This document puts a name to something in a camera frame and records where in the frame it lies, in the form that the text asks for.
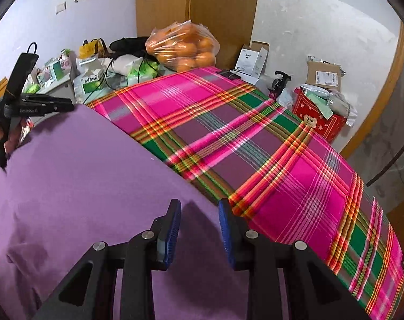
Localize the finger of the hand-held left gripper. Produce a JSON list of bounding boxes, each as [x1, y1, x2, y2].
[[23, 93, 56, 102], [20, 97, 75, 115]]

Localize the black binder clip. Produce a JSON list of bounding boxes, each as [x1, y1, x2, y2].
[[217, 67, 244, 81]]

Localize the grey side table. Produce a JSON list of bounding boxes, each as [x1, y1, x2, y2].
[[32, 80, 77, 105]]

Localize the cardboard parcel box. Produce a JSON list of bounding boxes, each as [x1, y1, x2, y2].
[[305, 57, 344, 94]]

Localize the green white carton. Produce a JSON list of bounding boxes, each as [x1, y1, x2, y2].
[[73, 68, 107, 102]]

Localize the silver mailer bags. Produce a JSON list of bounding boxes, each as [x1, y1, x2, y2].
[[300, 85, 358, 127]]

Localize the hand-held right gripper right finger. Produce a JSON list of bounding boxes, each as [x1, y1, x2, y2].
[[218, 199, 371, 320]]

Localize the black clamp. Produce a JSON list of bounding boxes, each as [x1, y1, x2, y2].
[[271, 71, 292, 100]]

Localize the purple sweater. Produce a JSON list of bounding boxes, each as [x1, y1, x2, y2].
[[0, 104, 289, 320]]

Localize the plastic bag of oranges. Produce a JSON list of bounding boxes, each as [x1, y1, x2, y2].
[[145, 20, 221, 73]]

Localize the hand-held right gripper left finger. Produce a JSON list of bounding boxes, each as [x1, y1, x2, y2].
[[32, 199, 182, 320]]

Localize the grey plastic zip curtain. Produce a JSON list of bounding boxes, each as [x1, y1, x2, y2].
[[347, 57, 404, 187]]

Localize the green tissue pack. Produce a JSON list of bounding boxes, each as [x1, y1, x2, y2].
[[127, 63, 159, 85]]

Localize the pink green plaid bed sheet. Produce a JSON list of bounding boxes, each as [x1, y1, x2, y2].
[[85, 67, 404, 320]]

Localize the person's left hand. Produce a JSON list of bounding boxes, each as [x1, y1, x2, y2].
[[0, 115, 29, 157]]

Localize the wooden door frame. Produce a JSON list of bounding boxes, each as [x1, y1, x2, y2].
[[340, 23, 404, 159]]

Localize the small green white box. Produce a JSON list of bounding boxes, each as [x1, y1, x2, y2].
[[43, 58, 72, 84]]

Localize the wooden wardrobe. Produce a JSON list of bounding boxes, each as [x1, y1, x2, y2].
[[135, 0, 261, 70]]

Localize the black cloth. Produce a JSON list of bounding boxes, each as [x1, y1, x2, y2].
[[109, 36, 149, 55]]

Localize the yellow bag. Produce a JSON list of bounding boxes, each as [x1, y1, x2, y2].
[[79, 38, 110, 60]]

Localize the red gift box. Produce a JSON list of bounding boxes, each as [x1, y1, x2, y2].
[[293, 86, 347, 142]]

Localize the white carton box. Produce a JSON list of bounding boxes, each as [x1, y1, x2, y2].
[[235, 41, 268, 85]]

